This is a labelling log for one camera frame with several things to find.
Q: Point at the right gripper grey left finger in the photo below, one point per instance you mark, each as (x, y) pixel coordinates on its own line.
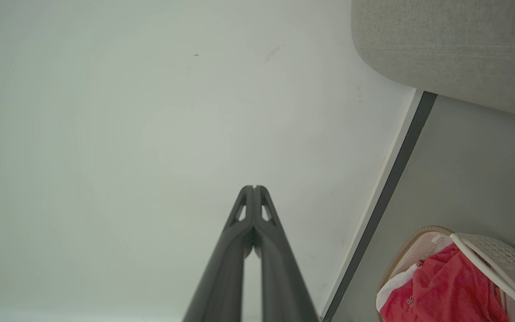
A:
(221, 273)

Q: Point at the grey fabric sofa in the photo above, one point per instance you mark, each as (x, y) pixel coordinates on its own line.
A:
(454, 40)

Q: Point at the white perforated laundry basket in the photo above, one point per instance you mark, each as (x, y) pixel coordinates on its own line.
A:
(508, 256)

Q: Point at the white and black baseboard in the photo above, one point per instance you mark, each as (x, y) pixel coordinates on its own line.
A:
(391, 183)

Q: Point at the red garment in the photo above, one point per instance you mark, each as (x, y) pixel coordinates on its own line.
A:
(445, 288)

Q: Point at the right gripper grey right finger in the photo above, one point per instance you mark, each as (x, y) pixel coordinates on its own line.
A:
(282, 273)

